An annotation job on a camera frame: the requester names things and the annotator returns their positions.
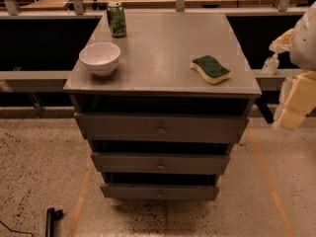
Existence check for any black floor cable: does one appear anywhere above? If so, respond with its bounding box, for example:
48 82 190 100
0 219 36 237

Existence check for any green and yellow sponge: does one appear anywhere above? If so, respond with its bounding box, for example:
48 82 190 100
191 55 231 85

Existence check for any bottom grey drawer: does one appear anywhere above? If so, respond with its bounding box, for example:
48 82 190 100
101 183 218 200

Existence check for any black floor stand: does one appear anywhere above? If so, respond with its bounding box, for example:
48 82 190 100
45 207 63 237

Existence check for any grey drawer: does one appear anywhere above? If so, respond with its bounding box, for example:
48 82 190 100
101 183 218 200
75 113 248 143
92 152 230 175

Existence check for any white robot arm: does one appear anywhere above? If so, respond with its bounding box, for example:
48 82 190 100
269 2 316 130

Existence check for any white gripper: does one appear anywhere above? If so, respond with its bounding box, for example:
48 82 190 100
269 29 316 130

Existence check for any top grey drawer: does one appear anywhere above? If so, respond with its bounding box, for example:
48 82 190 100
75 113 248 143

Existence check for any clear plastic bottle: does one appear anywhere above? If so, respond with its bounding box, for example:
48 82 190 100
262 53 279 76

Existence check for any grey metal railing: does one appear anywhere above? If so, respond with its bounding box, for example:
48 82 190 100
0 0 316 21

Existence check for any grey wooden drawer cabinet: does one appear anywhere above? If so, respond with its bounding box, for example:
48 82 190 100
64 12 261 187

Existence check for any middle grey drawer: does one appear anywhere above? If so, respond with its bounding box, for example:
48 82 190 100
92 152 230 175

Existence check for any green soda can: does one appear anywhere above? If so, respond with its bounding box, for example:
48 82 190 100
107 1 126 38

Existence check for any white ceramic bowl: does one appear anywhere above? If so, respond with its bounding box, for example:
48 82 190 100
79 42 120 76

